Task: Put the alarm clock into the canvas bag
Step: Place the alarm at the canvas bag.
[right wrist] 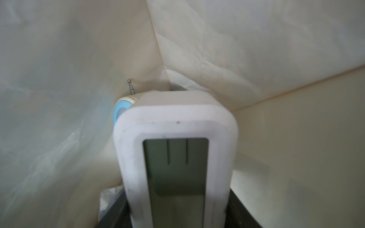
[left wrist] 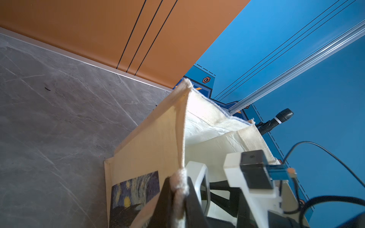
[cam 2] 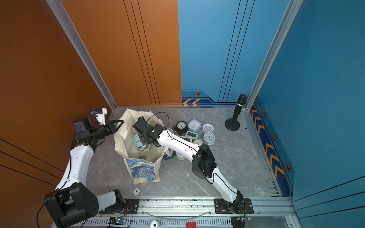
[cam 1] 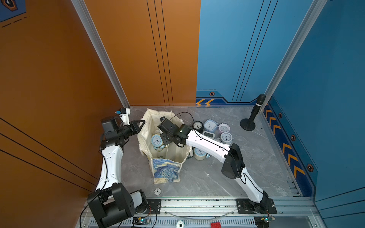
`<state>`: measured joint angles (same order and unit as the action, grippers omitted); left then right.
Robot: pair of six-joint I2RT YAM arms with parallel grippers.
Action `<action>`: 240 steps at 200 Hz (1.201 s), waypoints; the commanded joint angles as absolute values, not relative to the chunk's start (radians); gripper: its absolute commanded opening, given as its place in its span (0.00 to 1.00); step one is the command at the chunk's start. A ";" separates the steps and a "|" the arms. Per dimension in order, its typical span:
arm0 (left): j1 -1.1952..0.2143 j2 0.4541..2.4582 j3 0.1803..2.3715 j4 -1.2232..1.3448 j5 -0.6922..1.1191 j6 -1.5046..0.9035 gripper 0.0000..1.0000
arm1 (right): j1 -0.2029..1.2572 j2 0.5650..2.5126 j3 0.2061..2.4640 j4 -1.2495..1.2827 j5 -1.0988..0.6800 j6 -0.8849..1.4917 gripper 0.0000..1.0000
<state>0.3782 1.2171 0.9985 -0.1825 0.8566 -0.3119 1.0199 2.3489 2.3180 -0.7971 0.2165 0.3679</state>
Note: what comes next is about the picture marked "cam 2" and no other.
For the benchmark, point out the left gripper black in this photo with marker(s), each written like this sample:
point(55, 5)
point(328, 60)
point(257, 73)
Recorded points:
point(110, 126)

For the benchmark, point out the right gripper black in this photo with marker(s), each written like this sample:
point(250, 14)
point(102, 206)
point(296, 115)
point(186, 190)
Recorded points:
point(142, 138)

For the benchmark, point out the yellow blue twin-bell clock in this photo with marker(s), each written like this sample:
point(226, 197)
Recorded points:
point(138, 143)

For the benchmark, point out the cream canvas bag starry print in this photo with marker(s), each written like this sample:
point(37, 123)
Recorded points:
point(143, 164)

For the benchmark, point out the blue cream twin-bell clock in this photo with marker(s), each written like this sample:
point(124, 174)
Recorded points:
point(180, 156)

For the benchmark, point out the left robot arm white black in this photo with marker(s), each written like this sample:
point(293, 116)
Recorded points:
point(72, 202)

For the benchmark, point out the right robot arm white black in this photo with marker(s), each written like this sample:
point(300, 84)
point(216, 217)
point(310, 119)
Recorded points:
point(200, 156)

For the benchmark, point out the dark teal alarm clock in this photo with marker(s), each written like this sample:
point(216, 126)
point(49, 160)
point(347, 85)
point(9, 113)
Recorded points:
point(168, 155)

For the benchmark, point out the black round alarm clock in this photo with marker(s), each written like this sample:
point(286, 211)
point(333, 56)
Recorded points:
point(181, 127)

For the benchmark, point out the large white digital clock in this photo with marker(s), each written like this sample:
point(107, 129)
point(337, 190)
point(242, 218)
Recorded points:
point(188, 139)

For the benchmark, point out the small white digital clock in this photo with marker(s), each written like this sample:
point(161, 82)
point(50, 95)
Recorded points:
point(192, 134)

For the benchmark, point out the light blue square alarm clock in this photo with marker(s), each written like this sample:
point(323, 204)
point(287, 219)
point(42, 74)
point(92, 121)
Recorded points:
point(194, 126)

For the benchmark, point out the cream round alarm clock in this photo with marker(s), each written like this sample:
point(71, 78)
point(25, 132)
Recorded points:
point(198, 142)

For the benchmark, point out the pink round alarm clock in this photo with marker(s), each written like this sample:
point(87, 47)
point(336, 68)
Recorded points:
point(207, 128)

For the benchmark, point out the white round alarm clock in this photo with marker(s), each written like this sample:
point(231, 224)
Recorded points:
point(209, 138)

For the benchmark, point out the white round marker left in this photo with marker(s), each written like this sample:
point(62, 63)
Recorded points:
point(136, 191)

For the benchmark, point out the black microphone on stand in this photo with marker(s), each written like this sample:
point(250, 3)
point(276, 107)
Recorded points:
point(233, 124)

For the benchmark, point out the white round number tag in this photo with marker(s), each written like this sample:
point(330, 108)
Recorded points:
point(154, 224)

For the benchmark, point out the green circuit board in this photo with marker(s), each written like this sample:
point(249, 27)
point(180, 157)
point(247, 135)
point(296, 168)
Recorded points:
point(118, 221)

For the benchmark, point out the red block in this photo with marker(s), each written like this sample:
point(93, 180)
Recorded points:
point(191, 225)

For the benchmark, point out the right circuit board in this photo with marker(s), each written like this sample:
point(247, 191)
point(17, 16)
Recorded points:
point(245, 218)

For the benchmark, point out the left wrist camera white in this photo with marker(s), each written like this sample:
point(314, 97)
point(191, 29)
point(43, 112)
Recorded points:
point(100, 114)

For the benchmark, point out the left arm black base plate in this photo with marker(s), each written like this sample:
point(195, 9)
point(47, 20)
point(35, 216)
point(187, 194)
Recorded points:
point(128, 206)

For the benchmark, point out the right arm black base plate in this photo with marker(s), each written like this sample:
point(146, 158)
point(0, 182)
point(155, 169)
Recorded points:
point(223, 207)

